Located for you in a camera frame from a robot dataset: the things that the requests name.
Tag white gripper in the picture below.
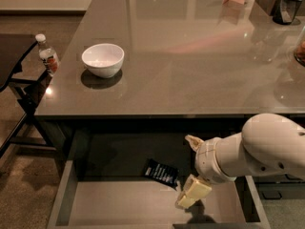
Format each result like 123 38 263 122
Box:
175 135 236 209

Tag dark blue rxbar wrapper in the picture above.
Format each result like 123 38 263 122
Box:
143 159 178 189

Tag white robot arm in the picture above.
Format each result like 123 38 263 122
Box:
176 114 305 209

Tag grey open top drawer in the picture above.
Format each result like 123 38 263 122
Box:
47 130 271 229

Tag grey lower side drawers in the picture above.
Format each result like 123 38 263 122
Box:
254 175 305 200

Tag white ceramic bowl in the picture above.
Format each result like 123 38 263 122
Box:
82 43 125 78

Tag glass jar with snacks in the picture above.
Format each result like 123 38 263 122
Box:
294 27 305 67

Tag clear plastic water bottle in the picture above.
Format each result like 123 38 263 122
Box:
35 33 60 75

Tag black utensil holder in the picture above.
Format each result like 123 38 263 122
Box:
273 0 303 25

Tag dark folding chair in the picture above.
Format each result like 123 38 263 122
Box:
0 33 53 156

